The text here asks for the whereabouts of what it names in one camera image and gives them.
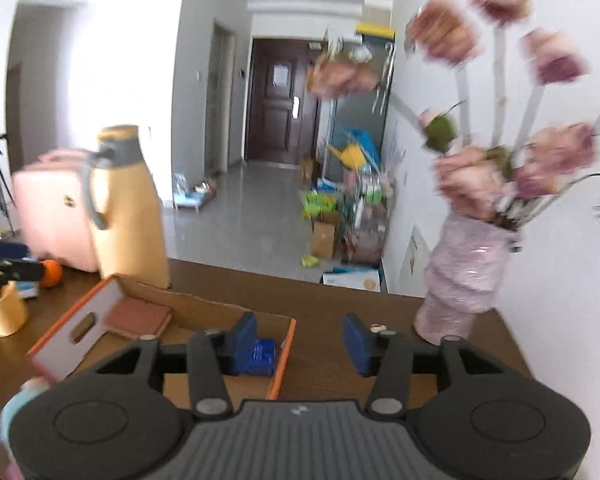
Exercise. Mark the small cardboard box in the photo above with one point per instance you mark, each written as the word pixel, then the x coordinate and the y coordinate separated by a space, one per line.
pixel 323 239

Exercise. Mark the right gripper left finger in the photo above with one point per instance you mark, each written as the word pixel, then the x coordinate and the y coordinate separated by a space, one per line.
pixel 237 344

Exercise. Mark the light blue fluffy ball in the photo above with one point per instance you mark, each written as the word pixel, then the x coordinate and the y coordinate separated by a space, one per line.
pixel 28 391

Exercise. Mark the pink textured vase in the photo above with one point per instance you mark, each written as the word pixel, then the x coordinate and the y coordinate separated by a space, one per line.
pixel 463 277

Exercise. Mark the brown notebook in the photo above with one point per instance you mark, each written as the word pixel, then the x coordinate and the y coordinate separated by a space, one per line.
pixel 132 318

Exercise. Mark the wire storage cart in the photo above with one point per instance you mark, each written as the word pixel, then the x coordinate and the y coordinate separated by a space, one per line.
pixel 365 212

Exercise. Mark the orange fruit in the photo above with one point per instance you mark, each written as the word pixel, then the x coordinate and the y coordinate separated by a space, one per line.
pixel 53 271

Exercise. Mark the white flat board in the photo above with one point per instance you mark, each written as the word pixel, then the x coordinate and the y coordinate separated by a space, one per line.
pixel 415 262

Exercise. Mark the yellow box on fridge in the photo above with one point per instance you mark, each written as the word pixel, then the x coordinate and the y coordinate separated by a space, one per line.
pixel 376 31

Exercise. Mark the dark brown door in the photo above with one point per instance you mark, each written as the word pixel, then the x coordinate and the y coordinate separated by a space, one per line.
pixel 283 116

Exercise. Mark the dried pink roses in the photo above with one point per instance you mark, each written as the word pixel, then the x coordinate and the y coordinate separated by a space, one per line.
pixel 494 190

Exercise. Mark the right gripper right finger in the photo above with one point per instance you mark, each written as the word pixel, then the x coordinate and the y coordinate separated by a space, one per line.
pixel 365 345

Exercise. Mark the grey refrigerator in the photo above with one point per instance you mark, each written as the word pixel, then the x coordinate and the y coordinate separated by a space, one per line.
pixel 366 112

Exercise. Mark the pink mini suitcase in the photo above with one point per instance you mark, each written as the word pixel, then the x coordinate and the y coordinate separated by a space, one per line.
pixel 53 220

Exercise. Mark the yellow blue toy pile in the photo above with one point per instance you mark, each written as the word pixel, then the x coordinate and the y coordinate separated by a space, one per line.
pixel 359 151

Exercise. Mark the blue tissue pack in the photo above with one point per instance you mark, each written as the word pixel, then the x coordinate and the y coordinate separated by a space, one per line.
pixel 263 358

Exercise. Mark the yellow thermos jug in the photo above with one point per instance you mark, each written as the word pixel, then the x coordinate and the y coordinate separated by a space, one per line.
pixel 125 212

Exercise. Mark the yellow ceramic mug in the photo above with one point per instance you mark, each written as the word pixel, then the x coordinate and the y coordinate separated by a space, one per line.
pixel 13 312

